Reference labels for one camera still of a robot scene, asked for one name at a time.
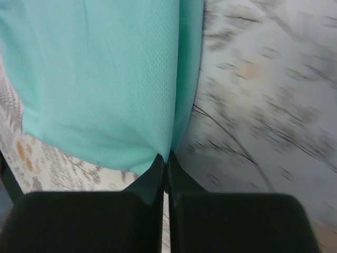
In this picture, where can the teal t shirt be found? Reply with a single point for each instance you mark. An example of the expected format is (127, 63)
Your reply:
(109, 82)

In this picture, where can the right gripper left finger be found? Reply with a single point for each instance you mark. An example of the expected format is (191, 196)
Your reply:
(90, 221)

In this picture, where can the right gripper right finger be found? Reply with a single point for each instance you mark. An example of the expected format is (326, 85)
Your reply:
(202, 221)

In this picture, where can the floral table mat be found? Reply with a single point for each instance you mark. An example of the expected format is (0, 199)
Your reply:
(263, 117)

